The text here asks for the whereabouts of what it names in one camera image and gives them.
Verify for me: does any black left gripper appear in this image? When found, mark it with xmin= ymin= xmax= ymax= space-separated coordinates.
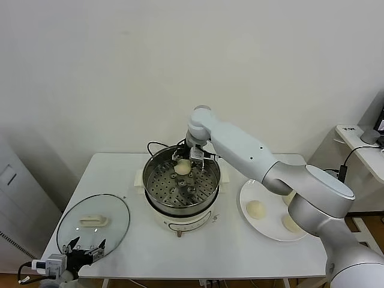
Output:
xmin=62 ymin=236 xmax=107 ymax=272

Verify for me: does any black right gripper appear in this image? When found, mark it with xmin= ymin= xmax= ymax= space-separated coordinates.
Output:
xmin=172 ymin=143 xmax=200 ymax=169

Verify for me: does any white steamed baozi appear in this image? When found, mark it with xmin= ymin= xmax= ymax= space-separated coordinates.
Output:
xmin=281 ymin=213 xmax=304 ymax=234
xmin=173 ymin=159 xmax=191 ymax=176
xmin=246 ymin=200 xmax=267 ymax=220
xmin=281 ymin=190 xmax=298 ymax=206

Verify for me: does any perforated stainless steamer basket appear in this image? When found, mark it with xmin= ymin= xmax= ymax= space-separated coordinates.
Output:
xmin=142 ymin=145 xmax=221 ymax=214

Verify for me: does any cream electric cooker base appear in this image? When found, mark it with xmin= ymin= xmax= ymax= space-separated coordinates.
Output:
xmin=133 ymin=166 xmax=230 ymax=239

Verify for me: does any white round plate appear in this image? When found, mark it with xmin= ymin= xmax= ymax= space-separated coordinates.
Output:
xmin=239 ymin=178 xmax=310 ymax=242

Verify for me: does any white side desk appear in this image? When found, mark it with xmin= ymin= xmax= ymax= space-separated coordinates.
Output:
xmin=334 ymin=124 xmax=384 ymax=250

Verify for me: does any grey cylindrical speaker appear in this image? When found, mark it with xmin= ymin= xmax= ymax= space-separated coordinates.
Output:
xmin=359 ymin=128 xmax=380 ymax=146

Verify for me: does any grey laptop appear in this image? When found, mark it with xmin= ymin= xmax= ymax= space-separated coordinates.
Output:
xmin=371 ymin=89 xmax=384 ymax=148

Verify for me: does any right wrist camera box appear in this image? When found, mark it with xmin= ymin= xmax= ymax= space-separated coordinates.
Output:
xmin=190 ymin=146 xmax=211 ymax=163

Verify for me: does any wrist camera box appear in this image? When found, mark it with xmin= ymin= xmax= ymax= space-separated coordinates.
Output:
xmin=31 ymin=253 xmax=67 ymax=275
xmin=190 ymin=146 xmax=211 ymax=163

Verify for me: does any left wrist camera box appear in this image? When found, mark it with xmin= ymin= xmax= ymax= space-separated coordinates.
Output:
xmin=31 ymin=253 xmax=67 ymax=275

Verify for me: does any black cooker power cord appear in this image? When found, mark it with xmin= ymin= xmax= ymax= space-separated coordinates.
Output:
xmin=146 ymin=142 xmax=170 ymax=157

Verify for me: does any glass lid with cream handle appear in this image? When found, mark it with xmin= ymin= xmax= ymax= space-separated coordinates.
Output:
xmin=56 ymin=194 xmax=131 ymax=264

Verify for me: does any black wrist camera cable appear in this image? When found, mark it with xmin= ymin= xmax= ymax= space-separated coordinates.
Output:
xmin=17 ymin=262 xmax=34 ymax=284

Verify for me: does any black power adapter with cable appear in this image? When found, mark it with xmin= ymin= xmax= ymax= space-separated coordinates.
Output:
xmin=323 ymin=146 xmax=380 ymax=182

